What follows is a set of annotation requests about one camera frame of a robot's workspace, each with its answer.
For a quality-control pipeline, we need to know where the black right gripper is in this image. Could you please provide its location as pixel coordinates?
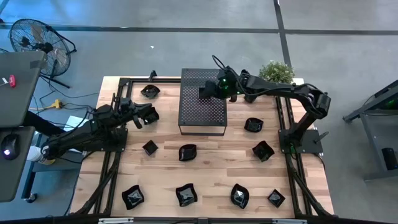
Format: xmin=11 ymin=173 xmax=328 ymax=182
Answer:
xmin=198 ymin=67 xmax=240 ymax=100

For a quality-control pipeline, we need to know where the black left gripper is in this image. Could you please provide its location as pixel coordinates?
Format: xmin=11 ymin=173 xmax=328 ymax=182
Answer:
xmin=119 ymin=98 xmax=154 ymax=124

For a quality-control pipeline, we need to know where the black glossy mini plate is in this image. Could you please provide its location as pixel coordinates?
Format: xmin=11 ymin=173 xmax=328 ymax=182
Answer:
xmin=143 ymin=107 xmax=160 ymax=126

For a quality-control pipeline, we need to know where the black wavy oval mini plate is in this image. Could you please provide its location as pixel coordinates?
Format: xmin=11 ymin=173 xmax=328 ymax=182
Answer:
xmin=140 ymin=84 xmax=162 ymax=100

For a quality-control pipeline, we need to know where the black rounded square mini plate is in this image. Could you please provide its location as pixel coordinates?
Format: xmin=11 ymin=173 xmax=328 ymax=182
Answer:
xmin=243 ymin=117 xmax=264 ymax=134

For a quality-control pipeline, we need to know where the black wavy square mini plate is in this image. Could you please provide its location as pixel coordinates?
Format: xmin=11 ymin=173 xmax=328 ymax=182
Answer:
xmin=175 ymin=182 xmax=199 ymax=208
xmin=251 ymin=140 xmax=275 ymax=163
xmin=121 ymin=184 xmax=146 ymax=211

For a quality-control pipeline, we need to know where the black leaf shaped mini plate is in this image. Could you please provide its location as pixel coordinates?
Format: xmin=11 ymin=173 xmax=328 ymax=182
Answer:
xmin=178 ymin=143 xmax=198 ymax=162
xmin=229 ymin=183 xmax=251 ymax=210

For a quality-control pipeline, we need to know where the black perforated metal rack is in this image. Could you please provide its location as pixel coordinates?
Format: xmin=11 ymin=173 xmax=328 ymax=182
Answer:
xmin=177 ymin=67 xmax=228 ymax=137

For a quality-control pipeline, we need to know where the green potted plant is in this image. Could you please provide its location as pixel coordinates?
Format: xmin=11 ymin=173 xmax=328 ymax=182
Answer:
xmin=258 ymin=60 xmax=296 ymax=85

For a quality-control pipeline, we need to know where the yellow power plug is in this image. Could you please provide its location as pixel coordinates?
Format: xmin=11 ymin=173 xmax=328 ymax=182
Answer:
xmin=45 ymin=98 xmax=63 ymax=110

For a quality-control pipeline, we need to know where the black front bar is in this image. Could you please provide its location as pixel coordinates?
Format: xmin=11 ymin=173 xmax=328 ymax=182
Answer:
xmin=0 ymin=213 xmax=398 ymax=224

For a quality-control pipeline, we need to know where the black floor fan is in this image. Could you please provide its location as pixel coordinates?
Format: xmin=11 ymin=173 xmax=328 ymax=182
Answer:
xmin=8 ymin=18 xmax=77 ymax=90

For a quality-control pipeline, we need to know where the grey tape patch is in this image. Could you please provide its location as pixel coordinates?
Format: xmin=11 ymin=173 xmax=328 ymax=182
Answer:
xmin=30 ymin=58 xmax=47 ymax=70

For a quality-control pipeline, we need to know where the white and yellow spray can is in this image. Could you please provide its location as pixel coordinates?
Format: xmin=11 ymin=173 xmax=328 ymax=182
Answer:
xmin=26 ymin=146 xmax=57 ymax=166

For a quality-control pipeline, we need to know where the black base lever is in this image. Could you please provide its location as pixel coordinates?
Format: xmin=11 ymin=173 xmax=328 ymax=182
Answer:
xmin=313 ymin=131 xmax=330 ymax=144

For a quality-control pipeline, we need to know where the black computer mouse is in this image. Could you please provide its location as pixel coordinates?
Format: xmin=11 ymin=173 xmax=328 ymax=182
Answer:
xmin=0 ymin=133 xmax=21 ymax=161

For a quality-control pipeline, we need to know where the dark grey side desk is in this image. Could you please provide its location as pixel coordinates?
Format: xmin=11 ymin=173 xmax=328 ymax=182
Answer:
xmin=0 ymin=126 xmax=36 ymax=203

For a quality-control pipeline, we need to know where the grey metal cart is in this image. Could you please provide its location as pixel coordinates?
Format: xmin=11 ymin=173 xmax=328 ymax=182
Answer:
xmin=341 ymin=79 xmax=398 ymax=182

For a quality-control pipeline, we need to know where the black device with green light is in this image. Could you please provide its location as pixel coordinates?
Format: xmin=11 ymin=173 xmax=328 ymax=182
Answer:
xmin=377 ymin=93 xmax=398 ymax=111

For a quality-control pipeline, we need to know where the black box on cart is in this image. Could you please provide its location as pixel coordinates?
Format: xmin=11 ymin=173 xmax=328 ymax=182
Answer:
xmin=381 ymin=147 xmax=398 ymax=171

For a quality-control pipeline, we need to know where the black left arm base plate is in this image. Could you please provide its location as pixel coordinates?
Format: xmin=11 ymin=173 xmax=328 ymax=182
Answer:
xmin=82 ymin=127 xmax=129 ymax=153

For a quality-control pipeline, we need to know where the black floor cable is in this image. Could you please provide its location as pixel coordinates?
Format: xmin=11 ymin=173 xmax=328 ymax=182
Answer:
xmin=30 ymin=76 xmax=100 ymax=113

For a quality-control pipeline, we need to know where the black aluminium table frame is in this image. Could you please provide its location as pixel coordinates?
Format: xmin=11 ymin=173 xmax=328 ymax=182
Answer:
xmin=70 ymin=76 xmax=338 ymax=218

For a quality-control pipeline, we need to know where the silver metal bracket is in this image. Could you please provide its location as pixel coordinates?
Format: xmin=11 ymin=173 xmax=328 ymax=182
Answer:
xmin=98 ymin=217 xmax=134 ymax=224
xmin=272 ymin=218 xmax=308 ymax=224

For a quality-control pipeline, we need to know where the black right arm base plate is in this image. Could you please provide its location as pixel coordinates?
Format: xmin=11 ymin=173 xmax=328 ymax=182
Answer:
xmin=278 ymin=129 xmax=324 ymax=155

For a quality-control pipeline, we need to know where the blue grey desk base frame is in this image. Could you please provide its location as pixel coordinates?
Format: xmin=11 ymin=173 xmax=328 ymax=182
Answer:
xmin=21 ymin=133 xmax=85 ymax=203

